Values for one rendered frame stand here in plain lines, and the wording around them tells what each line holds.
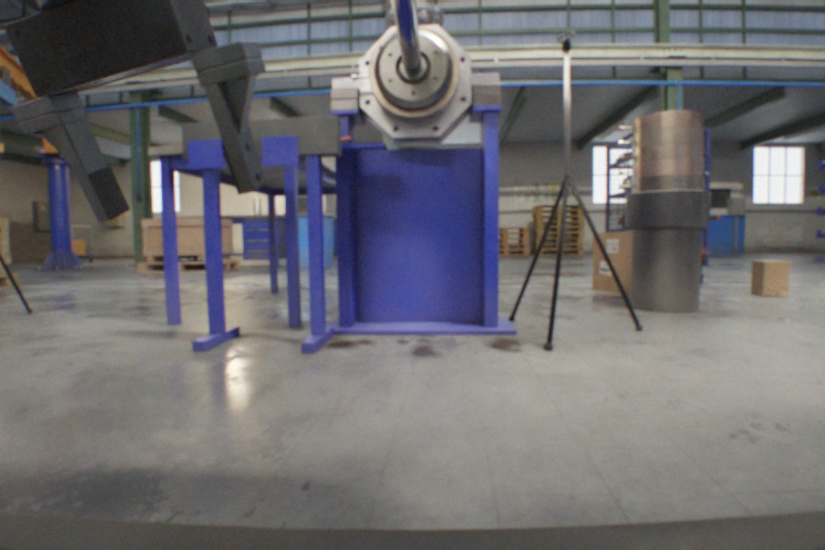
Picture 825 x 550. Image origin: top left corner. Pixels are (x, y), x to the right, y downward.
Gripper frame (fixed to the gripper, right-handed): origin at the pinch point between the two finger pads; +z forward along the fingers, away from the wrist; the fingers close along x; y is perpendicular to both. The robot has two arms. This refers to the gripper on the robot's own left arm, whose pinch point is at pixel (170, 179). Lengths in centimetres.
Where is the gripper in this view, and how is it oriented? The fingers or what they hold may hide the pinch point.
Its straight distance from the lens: 40.1
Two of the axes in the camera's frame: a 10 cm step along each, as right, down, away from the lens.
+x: -9.8, 1.3, 1.5
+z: 1.9, 8.8, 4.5
